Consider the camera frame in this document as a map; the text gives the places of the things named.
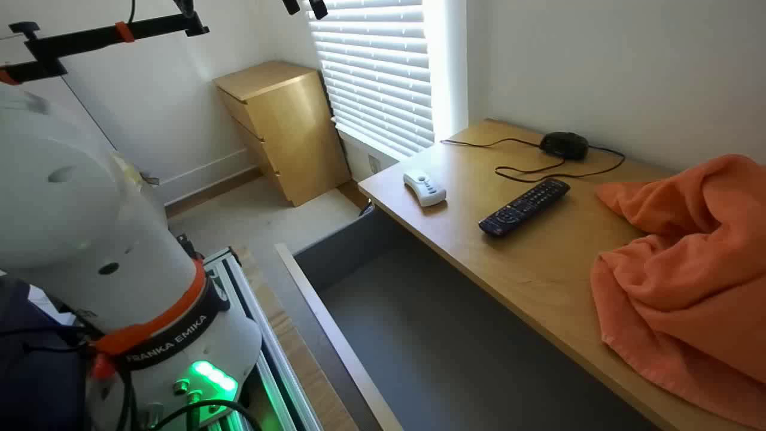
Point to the black remote control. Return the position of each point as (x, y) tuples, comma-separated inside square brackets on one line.
[(524, 205)]

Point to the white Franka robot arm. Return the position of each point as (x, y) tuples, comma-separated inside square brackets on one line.
[(79, 205)]

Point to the white window blinds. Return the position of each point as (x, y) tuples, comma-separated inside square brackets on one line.
[(375, 73)]

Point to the light wooden cabinet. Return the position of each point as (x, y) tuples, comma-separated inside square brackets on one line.
[(291, 132)]

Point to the small white electronic device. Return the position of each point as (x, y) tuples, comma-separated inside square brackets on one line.
[(424, 188)]

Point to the black computer mouse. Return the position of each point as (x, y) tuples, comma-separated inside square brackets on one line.
[(564, 144)]

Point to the grey open drawer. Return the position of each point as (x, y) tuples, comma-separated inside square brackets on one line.
[(431, 342)]

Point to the dark blue bag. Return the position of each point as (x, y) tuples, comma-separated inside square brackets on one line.
[(36, 359)]

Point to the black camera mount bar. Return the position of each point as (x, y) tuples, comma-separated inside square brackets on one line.
[(86, 38)]

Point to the aluminium base frame rail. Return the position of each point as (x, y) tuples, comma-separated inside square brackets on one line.
[(254, 335)]

